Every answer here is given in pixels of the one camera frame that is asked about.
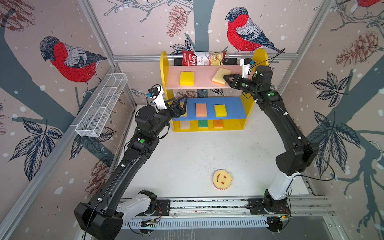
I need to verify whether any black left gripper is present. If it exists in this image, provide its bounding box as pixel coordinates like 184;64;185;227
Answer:
151;94;187;138

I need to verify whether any cream beige sponge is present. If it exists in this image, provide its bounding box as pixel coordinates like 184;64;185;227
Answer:
212;68;232;86

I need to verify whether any pale pink sponge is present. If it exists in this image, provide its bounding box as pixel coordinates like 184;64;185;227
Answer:
180;121;191;130

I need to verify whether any salmon pink sponge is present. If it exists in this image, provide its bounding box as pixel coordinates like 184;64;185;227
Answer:
196;103;208;118

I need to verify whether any green scouring sponge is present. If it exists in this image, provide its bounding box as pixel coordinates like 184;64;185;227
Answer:
198;120;209;129

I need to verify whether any small bright yellow sponge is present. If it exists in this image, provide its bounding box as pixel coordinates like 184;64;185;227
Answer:
215;105;228;118

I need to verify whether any orange scouring sponge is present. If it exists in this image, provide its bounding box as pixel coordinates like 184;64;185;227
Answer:
213;120;224;129

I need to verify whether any yellow rectangular sponge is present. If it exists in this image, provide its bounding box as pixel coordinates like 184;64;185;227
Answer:
182;103;188;117

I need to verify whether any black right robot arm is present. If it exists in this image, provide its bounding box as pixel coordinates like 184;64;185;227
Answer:
224;66;319;201

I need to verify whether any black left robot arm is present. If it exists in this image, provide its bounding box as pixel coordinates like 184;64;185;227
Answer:
74;96;188;240

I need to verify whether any yellow wooden shelf unit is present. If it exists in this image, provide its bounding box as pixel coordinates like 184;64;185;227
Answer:
160;51;255;133

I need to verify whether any red chips bag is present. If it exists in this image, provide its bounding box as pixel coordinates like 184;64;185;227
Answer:
182;51;227;66

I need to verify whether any smiley face sponge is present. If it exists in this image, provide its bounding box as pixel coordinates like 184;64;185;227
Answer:
213;170;233;190

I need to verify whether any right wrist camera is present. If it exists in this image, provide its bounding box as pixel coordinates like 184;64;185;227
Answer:
240;58;256;79

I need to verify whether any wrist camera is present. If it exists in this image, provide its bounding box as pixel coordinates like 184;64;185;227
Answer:
240;58;256;79
147;84;167;110

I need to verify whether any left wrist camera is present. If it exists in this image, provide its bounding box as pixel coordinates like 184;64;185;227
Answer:
147;84;167;110

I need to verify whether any white wire mesh basket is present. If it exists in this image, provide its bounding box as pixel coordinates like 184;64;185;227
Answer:
75;73;128;138

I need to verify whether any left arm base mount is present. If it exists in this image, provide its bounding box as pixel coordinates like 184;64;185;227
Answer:
136;190;171;217

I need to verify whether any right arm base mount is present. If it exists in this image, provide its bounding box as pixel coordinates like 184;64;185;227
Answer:
246;196;291;215

